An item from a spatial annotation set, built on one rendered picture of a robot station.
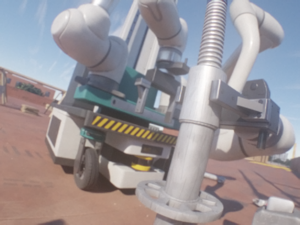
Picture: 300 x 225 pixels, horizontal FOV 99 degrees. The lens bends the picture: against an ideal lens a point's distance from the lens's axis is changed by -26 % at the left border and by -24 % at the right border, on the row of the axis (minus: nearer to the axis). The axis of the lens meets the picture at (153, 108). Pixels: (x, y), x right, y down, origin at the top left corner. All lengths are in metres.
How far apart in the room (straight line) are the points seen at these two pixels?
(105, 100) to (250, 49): 0.58
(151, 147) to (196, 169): 0.54
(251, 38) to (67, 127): 0.82
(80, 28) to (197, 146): 0.52
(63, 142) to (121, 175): 0.30
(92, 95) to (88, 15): 0.31
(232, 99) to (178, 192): 0.14
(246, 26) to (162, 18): 0.33
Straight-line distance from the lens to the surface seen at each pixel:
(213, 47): 0.26
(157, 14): 0.50
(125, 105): 0.75
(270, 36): 0.87
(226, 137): 0.49
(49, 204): 0.59
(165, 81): 0.56
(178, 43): 0.60
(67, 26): 0.60
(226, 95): 0.21
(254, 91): 0.37
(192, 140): 0.21
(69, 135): 0.79
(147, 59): 1.16
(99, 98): 0.69
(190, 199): 0.22
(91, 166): 0.64
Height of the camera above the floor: 0.30
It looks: 8 degrees up
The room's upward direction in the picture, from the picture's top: 14 degrees clockwise
